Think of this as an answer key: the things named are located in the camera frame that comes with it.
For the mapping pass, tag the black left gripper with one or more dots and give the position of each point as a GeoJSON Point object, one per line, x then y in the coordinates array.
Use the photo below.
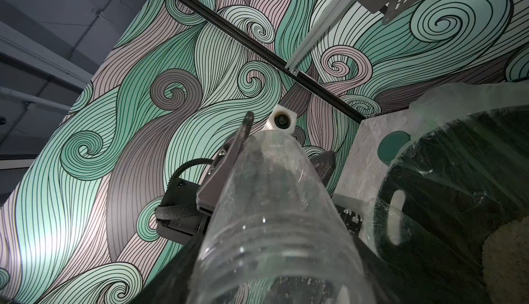
{"type": "Point", "coordinates": [183, 212]}

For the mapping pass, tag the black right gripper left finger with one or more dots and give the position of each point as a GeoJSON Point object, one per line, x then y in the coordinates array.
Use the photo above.
{"type": "Point", "coordinates": [171, 285]}

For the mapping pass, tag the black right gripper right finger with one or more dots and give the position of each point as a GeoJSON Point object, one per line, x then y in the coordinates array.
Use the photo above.
{"type": "Point", "coordinates": [384, 284]}

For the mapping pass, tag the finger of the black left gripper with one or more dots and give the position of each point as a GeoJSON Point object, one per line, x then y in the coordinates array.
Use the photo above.
{"type": "Point", "coordinates": [324, 165]}

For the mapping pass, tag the red-lidded oatmeal jar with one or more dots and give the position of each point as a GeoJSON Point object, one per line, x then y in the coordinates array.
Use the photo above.
{"type": "Point", "coordinates": [325, 268]}

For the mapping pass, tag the black bin with green liner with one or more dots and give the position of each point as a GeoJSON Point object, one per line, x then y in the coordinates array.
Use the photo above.
{"type": "Point", "coordinates": [462, 176]}

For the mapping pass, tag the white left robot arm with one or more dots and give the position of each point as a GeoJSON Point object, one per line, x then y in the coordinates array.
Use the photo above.
{"type": "Point", "coordinates": [186, 169]}

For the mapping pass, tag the green-lidded oatmeal jar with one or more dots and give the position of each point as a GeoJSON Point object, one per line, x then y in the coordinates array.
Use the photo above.
{"type": "Point", "coordinates": [390, 146]}

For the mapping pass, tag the oatmeal pile in bin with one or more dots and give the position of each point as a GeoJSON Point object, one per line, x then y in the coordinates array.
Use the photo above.
{"type": "Point", "coordinates": [505, 263]}

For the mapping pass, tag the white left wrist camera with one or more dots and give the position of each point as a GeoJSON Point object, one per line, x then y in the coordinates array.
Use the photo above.
{"type": "Point", "coordinates": [281, 119]}

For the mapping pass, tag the aluminium wall rail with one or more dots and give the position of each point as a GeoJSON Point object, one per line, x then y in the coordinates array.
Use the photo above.
{"type": "Point", "coordinates": [329, 16]}

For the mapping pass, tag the black corner frame post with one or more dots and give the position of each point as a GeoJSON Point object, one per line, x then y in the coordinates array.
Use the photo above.
{"type": "Point", "coordinates": [302, 79]}

